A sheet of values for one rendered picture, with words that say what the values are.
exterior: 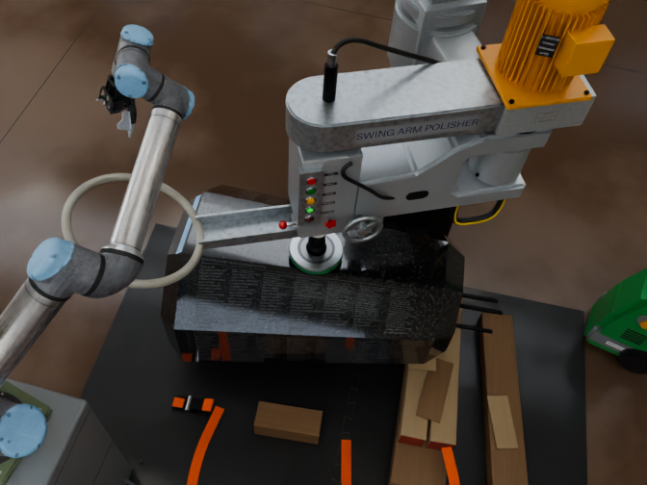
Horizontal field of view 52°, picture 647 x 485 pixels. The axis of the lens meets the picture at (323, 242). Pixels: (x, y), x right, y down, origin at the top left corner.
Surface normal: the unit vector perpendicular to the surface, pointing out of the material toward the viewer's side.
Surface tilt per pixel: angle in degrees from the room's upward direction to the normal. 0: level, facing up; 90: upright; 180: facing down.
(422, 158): 40
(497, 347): 0
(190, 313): 45
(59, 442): 0
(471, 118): 90
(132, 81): 84
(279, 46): 0
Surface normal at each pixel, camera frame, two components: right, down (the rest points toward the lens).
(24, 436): 0.76, -0.14
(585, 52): 0.21, 0.82
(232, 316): -0.04, 0.18
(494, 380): 0.06, -0.56
